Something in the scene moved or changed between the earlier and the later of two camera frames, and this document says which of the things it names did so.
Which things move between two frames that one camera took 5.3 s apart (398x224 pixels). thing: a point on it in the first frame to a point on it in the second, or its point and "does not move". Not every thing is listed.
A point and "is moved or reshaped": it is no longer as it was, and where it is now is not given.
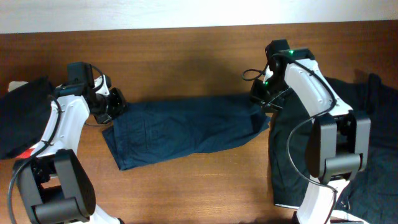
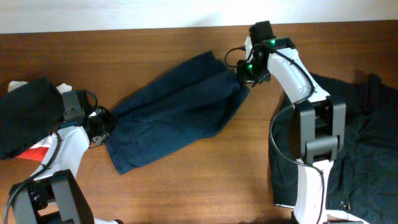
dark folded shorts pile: (373, 195) does not move
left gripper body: (111, 106) to (105, 121)
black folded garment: (25, 112) does not move
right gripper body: (270, 94) to (250, 71)
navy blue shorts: (143, 131) is moved or reshaped
